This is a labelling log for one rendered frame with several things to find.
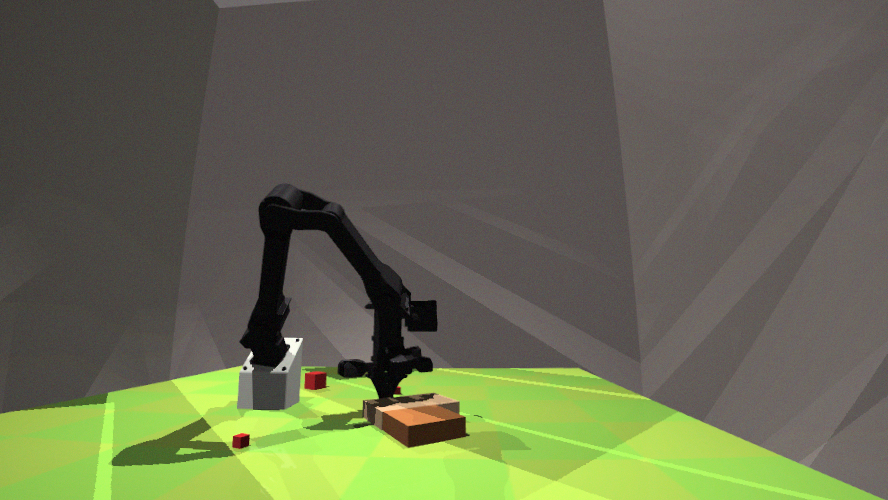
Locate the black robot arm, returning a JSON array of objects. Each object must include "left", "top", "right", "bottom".
[{"left": 239, "top": 183, "right": 437, "bottom": 377}]

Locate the brown square block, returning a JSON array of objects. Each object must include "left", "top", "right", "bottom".
[{"left": 383, "top": 404, "right": 466, "bottom": 448}]

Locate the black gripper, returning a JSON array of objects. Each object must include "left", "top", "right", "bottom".
[{"left": 337, "top": 332, "right": 433, "bottom": 398}]

